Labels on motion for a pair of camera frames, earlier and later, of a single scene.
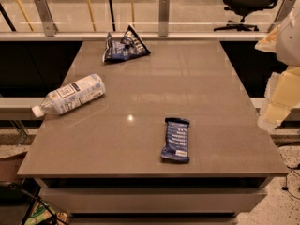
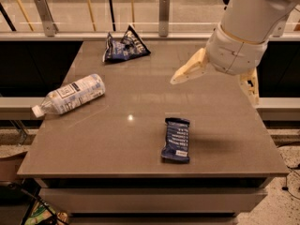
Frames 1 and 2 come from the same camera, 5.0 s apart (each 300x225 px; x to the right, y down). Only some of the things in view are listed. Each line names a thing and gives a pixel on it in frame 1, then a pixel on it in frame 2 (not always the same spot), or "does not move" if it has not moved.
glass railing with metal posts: [161, 13] does not move
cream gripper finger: [282, 96] -> [249, 82]
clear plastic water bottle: [58, 101] does not move
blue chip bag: [130, 47] does not move
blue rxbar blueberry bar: [175, 147] does not move
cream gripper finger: [269, 42] -> [193, 67]
